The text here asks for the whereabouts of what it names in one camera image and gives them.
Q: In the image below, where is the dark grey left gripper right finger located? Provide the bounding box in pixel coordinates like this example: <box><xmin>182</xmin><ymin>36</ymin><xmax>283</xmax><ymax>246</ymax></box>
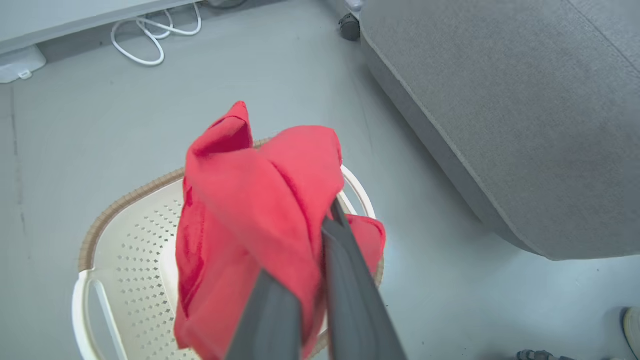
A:
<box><xmin>321</xmin><ymin>199</ymin><xmax>407</xmax><ymax>360</ymax></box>

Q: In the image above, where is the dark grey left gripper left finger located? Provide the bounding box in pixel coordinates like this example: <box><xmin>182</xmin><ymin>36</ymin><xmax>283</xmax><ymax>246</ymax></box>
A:
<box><xmin>226</xmin><ymin>269</ymin><xmax>304</xmax><ymax>360</ymax></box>

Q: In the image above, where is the red cloth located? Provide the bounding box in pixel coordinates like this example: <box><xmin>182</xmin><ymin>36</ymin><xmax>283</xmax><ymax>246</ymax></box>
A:
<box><xmin>173</xmin><ymin>101</ymin><xmax>387</xmax><ymax>360</ymax></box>

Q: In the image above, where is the cream perforated laundry basket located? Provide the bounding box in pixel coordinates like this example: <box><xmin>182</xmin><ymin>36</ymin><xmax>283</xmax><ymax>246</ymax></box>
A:
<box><xmin>71</xmin><ymin>137</ymin><xmax>385</xmax><ymax>360</ymax></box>

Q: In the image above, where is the dark grey sandal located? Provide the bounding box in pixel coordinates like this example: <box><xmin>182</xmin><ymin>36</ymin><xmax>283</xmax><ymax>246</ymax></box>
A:
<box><xmin>516</xmin><ymin>349</ymin><xmax>576</xmax><ymax>360</ymax></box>

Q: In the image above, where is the grey upholstered table surface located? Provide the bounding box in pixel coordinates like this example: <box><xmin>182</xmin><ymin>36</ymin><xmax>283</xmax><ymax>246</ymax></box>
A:
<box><xmin>359</xmin><ymin>0</ymin><xmax>640</xmax><ymax>262</ymax></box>

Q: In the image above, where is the small dark caster wheel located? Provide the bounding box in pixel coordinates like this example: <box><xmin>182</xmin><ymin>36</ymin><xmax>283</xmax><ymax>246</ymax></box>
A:
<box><xmin>338</xmin><ymin>13</ymin><xmax>361</xmax><ymax>42</ymax></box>

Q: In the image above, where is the white adapter box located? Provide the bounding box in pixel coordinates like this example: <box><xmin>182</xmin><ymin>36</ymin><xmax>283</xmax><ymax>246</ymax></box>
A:
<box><xmin>0</xmin><ymin>45</ymin><xmax>47</xmax><ymax>84</ymax></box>

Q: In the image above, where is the white partition panel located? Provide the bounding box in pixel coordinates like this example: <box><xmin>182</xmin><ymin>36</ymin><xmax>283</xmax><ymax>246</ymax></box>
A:
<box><xmin>0</xmin><ymin>0</ymin><xmax>201</xmax><ymax>53</ymax></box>

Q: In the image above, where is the looped white cable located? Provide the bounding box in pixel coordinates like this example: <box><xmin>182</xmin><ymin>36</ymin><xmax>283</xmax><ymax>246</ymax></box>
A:
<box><xmin>111</xmin><ymin>2</ymin><xmax>203</xmax><ymax>67</ymax></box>

